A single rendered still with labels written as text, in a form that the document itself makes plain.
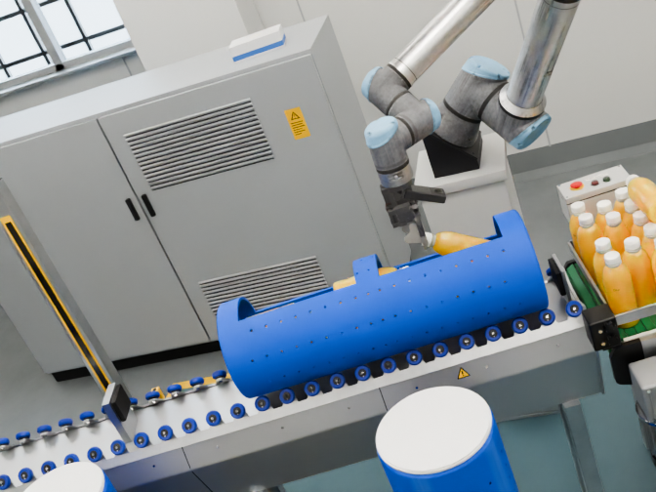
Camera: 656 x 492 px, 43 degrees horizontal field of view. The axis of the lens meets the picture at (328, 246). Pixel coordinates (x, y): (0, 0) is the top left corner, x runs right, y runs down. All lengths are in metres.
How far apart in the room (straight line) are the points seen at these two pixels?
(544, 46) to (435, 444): 1.19
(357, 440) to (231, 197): 1.82
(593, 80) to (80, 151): 2.81
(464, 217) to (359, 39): 2.19
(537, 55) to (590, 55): 2.42
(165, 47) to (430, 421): 3.31
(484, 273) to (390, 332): 0.29
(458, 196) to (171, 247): 1.82
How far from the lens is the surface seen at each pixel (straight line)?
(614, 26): 4.92
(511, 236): 2.22
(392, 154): 2.16
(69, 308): 2.80
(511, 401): 2.49
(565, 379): 2.47
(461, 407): 2.02
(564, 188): 2.63
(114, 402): 2.54
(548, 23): 2.46
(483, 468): 1.95
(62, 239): 4.47
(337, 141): 3.76
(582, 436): 2.64
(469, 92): 2.81
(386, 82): 2.27
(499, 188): 2.88
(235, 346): 2.28
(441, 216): 2.93
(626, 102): 5.09
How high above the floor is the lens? 2.35
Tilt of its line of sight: 27 degrees down
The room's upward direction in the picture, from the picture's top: 22 degrees counter-clockwise
